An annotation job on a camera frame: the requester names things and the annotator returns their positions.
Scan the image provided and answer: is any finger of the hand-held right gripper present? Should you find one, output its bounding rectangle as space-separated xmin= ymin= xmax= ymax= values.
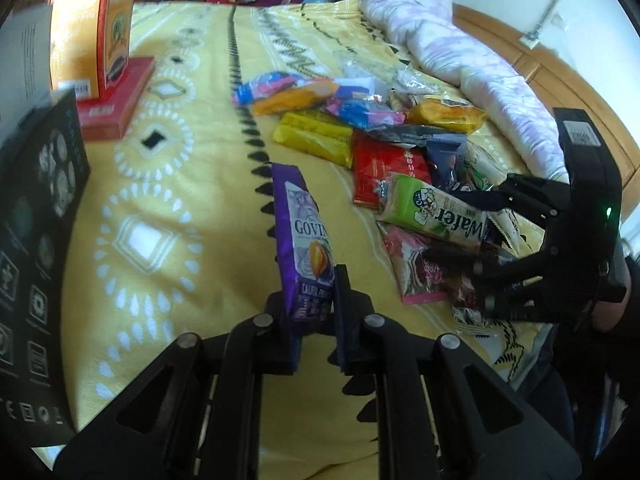
xmin=467 ymin=172 xmax=573 ymax=228
xmin=424 ymin=244 xmax=571 ymax=322

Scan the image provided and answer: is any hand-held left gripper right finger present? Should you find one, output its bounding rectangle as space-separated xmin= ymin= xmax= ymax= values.
xmin=334 ymin=264 xmax=583 ymax=480

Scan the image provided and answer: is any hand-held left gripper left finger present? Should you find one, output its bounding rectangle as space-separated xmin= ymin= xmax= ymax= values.
xmin=54 ymin=290 xmax=302 ymax=480

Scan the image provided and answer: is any purple snack packet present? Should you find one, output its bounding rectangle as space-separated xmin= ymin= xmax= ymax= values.
xmin=271 ymin=162 xmax=337 ymax=325

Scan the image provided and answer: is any green white snack packet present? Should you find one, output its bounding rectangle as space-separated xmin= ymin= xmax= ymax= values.
xmin=376 ymin=172 xmax=489 ymax=252

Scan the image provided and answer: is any wooden headboard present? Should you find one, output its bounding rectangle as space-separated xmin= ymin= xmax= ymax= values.
xmin=451 ymin=1 xmax=640 ymax=198

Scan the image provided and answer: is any person's leg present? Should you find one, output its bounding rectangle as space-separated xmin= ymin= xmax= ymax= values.
xmin=515 ymin=322 xmax=606 ymax=466

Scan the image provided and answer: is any pile of snack packets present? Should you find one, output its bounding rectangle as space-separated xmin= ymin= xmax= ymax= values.
xmin=231 ymin=57 xmax=548 ymax=337

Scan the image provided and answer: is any pink floral quilt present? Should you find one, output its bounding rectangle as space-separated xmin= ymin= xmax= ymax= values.
xmin=359 ymin=0 xmax=572 ymax=183

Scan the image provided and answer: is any black printed box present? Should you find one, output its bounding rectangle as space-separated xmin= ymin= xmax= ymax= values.
xmin=0 ymin=89 xmax=92 ymax=450

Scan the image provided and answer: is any flat red box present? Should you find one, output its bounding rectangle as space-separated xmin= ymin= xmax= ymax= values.
xmin=75 ymin=56 xmax=157 ymax=142

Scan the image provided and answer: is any orange red carton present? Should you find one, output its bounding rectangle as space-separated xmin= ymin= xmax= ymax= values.
xmin=46 ymin=0 xmax=144 ymax=102

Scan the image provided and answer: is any white grey box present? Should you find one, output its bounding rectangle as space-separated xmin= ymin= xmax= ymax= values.
xmin=0 ymin=2 xmax=57 ymax=138

